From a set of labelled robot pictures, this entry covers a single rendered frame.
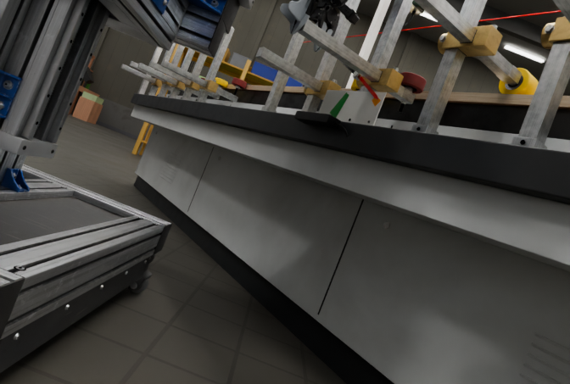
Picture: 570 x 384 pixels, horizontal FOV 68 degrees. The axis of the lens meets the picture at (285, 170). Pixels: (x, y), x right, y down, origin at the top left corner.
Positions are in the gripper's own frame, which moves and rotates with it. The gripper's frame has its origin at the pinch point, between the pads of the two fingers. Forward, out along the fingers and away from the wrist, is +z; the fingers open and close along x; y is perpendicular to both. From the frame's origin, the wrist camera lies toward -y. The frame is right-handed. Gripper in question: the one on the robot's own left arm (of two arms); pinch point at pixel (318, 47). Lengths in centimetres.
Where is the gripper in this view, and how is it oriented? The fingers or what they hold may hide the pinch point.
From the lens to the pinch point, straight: 142.7
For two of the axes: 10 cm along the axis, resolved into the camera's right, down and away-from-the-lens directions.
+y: -7.5, -2.8, 5.9
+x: -5.4, -2.4, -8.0
